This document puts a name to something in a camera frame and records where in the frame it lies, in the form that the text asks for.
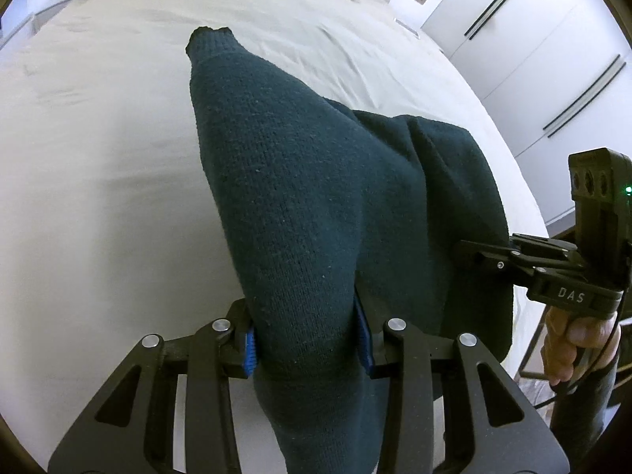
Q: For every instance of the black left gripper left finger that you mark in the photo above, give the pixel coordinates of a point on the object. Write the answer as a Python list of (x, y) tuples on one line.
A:
[(128, 425)]

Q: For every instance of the person's right hand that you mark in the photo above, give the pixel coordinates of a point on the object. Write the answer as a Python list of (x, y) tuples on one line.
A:
[(566, 336)]

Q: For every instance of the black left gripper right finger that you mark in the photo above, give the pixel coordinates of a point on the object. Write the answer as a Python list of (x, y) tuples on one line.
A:
[(452, 408)]

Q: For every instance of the dark green knit garment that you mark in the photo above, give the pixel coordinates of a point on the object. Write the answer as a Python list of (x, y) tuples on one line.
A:
[(315, 197)]

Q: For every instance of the white wardrobe with black handles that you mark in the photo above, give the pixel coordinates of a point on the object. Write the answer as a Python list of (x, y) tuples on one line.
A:
[(554, 75)]

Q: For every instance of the beige bed sheet mattress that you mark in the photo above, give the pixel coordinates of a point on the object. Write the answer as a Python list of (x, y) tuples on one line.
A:
[(109, 231)]

